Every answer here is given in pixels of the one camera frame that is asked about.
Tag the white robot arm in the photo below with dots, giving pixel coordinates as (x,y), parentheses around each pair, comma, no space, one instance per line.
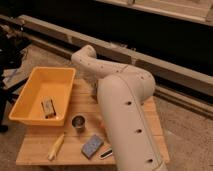
(121,90)

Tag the metal cup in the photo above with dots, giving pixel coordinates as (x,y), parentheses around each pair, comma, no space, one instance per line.
(78,122)

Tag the wooden table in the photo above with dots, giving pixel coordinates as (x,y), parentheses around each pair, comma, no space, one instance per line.
(38,140)

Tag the wooden block in bin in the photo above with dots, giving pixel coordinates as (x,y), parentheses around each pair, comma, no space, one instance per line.
(48,108)

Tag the blue grey sponge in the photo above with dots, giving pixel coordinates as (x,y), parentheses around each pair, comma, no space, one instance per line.
(92,146)

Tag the yellow plastic bin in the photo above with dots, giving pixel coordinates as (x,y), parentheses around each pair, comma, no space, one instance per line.
(44,83)

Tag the white dish brush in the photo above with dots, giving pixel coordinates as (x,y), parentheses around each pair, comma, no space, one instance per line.
(106,154)

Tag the black tripod stand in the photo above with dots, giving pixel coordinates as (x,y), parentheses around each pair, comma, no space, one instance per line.
(10,58)

